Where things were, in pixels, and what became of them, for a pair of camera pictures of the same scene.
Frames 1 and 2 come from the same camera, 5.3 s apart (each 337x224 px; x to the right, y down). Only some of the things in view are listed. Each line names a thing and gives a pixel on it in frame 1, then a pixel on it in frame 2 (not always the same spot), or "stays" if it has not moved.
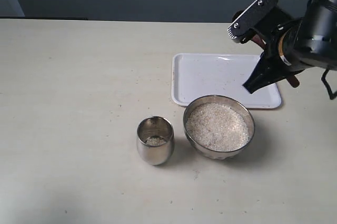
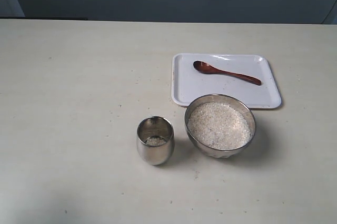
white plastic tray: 197,74 stays
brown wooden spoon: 292,79 → 204,67
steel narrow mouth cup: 155,140 stays
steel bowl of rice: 218,126 stays
